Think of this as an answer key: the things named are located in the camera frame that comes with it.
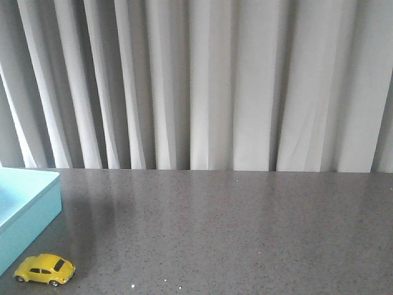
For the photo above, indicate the light blue plastic box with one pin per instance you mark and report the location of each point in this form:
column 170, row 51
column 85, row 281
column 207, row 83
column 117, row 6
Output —
column 30, row 201

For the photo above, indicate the yellow toy beetle car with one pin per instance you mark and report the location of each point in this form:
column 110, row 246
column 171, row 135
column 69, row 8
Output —
column 45, row 268

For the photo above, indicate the white pleated curtain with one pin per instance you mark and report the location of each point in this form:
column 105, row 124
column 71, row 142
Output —
column 200, row 85

